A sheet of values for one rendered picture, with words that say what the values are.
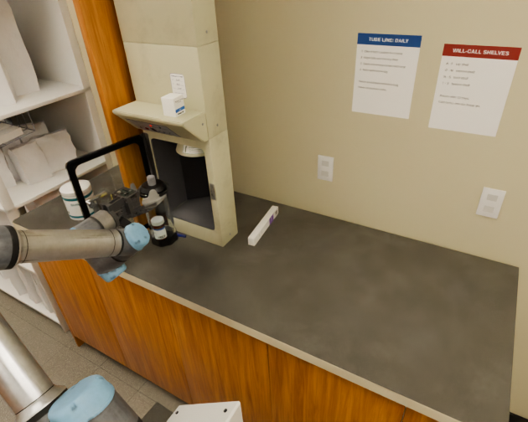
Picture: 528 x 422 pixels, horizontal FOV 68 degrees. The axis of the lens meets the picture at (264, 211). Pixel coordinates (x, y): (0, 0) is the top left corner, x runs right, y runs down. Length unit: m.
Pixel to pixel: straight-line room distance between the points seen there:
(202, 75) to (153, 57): 0.19
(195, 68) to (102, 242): 0.60
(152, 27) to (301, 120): 0.67
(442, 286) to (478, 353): 0.27
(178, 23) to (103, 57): 0.33
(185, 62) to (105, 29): 0.33
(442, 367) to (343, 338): 0.28
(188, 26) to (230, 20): 0.46
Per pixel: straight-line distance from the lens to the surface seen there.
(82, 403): 0.90
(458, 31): 1.43
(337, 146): 1.64
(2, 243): 0.96
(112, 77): 1.55
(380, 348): 1.28
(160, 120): 1.33
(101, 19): 1.53
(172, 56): 1.37
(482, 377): 1.31
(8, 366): 1.03
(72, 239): 1.05
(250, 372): 1.57
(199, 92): 1.33
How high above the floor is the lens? 1.94
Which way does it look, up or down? 33 degrees down
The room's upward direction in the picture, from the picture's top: 3 degrees counter-clockwise
